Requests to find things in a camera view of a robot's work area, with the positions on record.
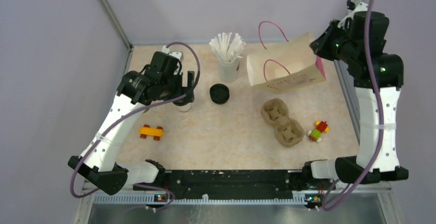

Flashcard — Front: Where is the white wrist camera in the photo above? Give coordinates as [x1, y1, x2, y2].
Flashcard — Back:
[161, 46, 184, 62]
[344, 0, 369, 20]

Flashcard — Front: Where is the orange toy car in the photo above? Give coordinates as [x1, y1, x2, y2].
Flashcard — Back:
[139, 124, 165, 141]

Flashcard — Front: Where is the cream pink paper bag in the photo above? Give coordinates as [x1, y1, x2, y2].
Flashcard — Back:
[246, 21, 326, 94]

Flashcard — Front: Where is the white paper cup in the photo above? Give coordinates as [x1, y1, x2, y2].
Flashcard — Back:
[176, 103, 192, 113]

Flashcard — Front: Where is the stack of black lids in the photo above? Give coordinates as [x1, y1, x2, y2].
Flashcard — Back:
[209, 84, 230, 105]

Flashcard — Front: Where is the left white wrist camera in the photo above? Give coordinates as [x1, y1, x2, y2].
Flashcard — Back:
[161, 46, 184, 62]

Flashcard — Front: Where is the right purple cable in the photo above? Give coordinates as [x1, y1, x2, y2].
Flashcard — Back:
[320, 0, 386, 212]

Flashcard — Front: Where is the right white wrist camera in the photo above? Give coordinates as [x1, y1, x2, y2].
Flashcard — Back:
[344, 0, 369, 20]

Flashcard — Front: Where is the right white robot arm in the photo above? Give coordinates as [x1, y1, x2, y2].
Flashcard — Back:
[301, 11, 409, 189]

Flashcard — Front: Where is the black cup lid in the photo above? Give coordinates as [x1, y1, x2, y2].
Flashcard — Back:
[173, 97, 192, 106]

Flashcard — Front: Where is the bundle of white straws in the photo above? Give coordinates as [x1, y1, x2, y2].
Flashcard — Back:
[209, 32, 246, 63]

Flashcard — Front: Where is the brown pulp cup carrier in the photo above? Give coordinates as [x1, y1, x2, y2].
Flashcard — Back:
[261, 98, 305, 147]

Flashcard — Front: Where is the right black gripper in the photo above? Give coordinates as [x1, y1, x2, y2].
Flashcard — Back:
[310, 19, 357, 63]

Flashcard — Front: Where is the green red toy block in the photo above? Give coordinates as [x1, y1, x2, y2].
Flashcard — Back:
[306, 121, 330, 143]

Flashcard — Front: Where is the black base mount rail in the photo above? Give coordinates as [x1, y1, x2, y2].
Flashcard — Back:
[151, 170, 332, 200]

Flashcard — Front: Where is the white cup holding straws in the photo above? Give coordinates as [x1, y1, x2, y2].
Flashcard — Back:
[218, 59, 240, 83]

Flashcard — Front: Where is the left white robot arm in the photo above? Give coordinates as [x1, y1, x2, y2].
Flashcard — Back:
[68, 49, 198, 198]

